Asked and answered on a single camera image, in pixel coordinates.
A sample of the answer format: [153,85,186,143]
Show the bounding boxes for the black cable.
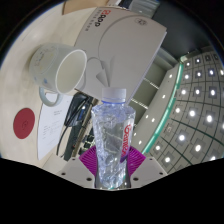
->
[55,95,90,158]

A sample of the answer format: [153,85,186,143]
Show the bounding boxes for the ceiling lights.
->
[146,49,224,165]

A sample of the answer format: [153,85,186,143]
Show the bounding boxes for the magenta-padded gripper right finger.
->
[123,145,168,188]

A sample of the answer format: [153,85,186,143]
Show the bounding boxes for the flat round red coaster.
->
[12,107,37,140]

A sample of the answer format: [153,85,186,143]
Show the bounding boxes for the clear plastic water bottle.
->
[90,86,137,191]

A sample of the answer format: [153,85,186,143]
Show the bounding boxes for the large white booklet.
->
[72,6,169,101]

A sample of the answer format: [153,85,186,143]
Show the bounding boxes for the white ceramic mug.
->
[28,42,89,108]

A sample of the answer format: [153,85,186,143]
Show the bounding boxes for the white printed paper sheet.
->
[36,92,75,161]

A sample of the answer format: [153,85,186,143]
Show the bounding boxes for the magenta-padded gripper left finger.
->
[55,145,100,190]

